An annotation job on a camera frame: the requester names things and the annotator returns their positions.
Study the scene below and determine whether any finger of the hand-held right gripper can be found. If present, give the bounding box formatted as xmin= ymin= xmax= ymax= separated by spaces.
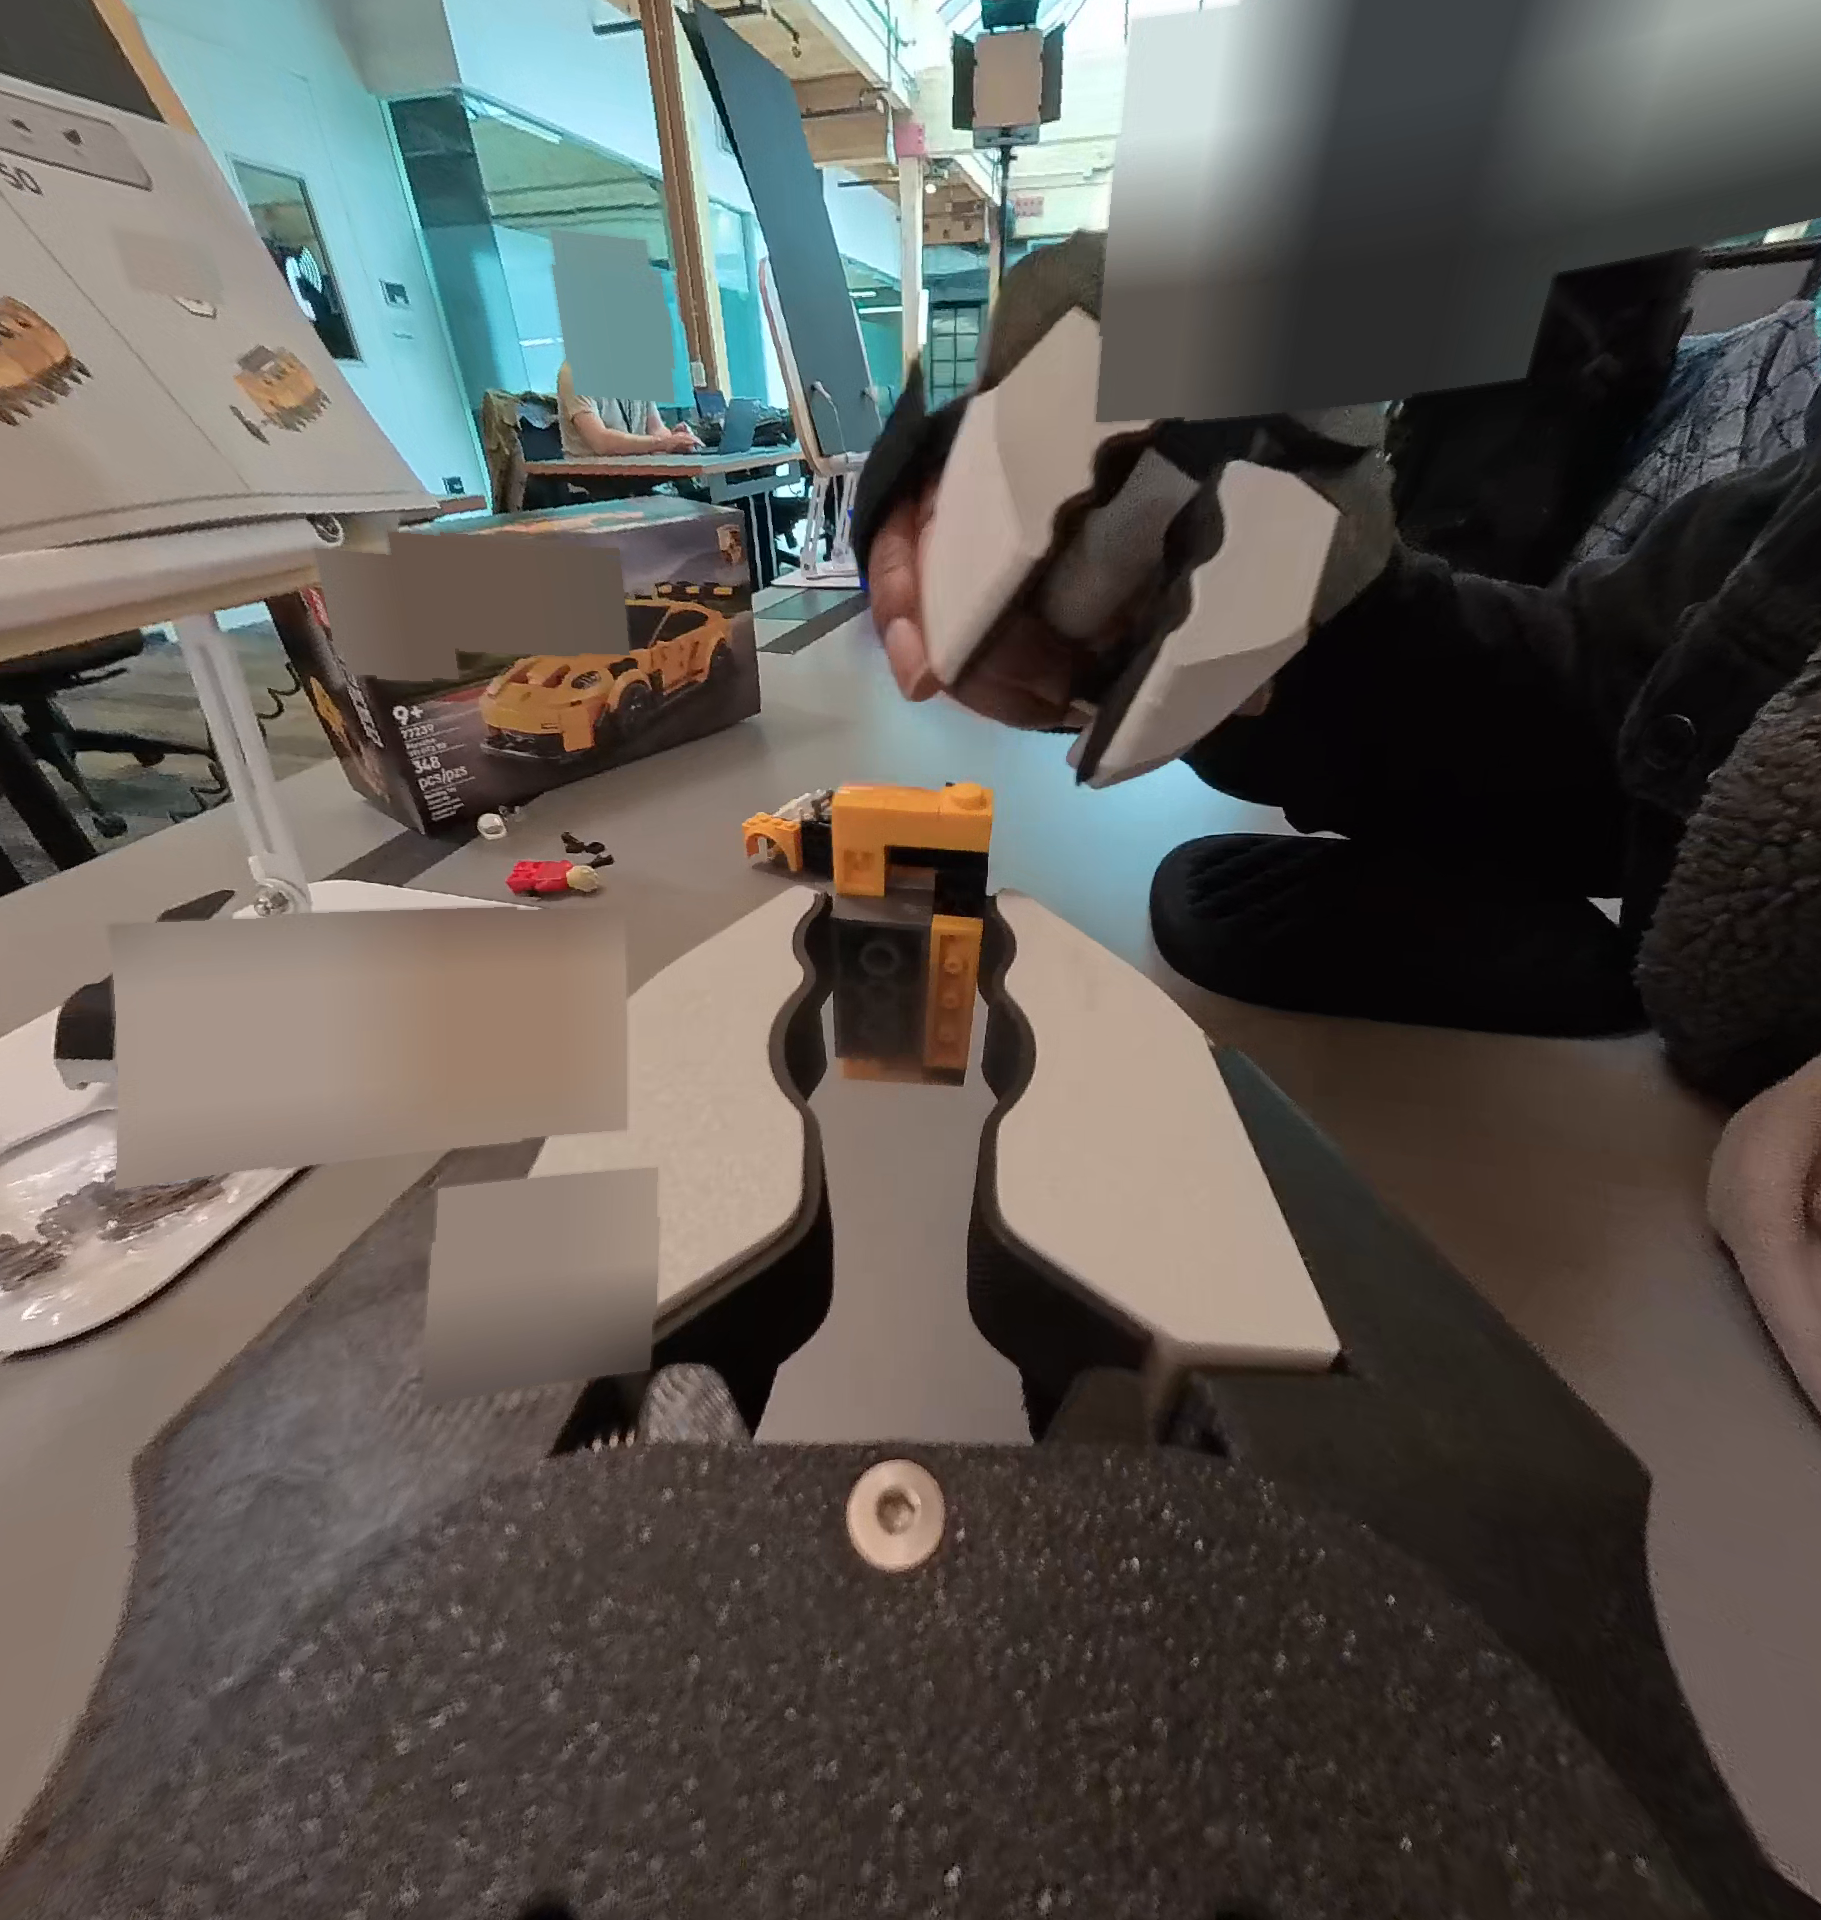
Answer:
xmin=1071 ymin=426 xmax=1348 ymax=791
xmin=917 ymin=315 xmax=1152 ymax=708

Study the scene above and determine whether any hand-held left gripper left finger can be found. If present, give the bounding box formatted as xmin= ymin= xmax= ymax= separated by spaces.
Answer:
xmin=532 ymin=887 xmax=831 ymax=1338

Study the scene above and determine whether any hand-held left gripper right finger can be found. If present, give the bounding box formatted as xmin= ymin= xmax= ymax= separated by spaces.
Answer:
xmin=977 ymin=887 xmax=1348 ymax=1440

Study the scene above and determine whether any orange black lego car assembly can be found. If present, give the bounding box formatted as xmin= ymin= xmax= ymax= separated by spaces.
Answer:
xmin=828 ymin=780 xmax=996 ymax=1085

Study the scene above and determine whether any person's right forearm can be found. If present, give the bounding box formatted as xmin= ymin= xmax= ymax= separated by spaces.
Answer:
xmin=1188 ymin=337 xmax=1821 ymax=843

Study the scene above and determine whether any yellow car lego box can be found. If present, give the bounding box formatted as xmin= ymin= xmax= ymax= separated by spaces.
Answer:
xmin=271 ymin=495 xmax=768 ymax=840

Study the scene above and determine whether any lego instruction booklet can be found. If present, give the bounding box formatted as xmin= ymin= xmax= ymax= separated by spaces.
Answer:
xmin=0 ymin=59 xmax=442 ymax=559

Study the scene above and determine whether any person's right hand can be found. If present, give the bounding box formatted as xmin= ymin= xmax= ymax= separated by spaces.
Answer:
xmin=866 ymin=516 xmax=1119 ymax=737

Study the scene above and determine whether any black and orange car chassis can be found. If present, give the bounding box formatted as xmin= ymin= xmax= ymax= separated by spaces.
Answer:
xmin=741 ymin=786 xmax=840 ymax=875

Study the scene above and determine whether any dark partition panel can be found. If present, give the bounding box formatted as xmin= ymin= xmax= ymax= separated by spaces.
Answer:
xmin=693 ymin=7 xmax=879 ymax=579

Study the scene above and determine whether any wooden office desk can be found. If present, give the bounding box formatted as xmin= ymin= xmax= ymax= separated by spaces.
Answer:
xmin=520 ymin=446 xmax=811 ymax=590

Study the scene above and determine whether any wooden pillar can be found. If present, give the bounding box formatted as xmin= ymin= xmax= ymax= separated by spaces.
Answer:
xmin=640 ymin=0 xmax=732 ymax=393

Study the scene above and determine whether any blue plaid cloth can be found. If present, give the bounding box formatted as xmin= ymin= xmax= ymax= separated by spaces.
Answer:
xmin=1570 ymin=300 xmax=1821 ymax=563

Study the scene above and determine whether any grey fleece jacket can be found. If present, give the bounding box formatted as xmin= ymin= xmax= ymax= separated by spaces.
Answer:
xmin=1636 ymin=591 xmax=1821 ymax=1112

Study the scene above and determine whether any clear bag of dark pieces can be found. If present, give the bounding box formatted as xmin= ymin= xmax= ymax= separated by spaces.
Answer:
xmin=0 ymin=1169 xmax=241 ymax=1388

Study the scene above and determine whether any black white stand clamp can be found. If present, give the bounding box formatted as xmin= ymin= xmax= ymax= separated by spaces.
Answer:
xmin=51 ymin=977 xmax=120 ymax=1096

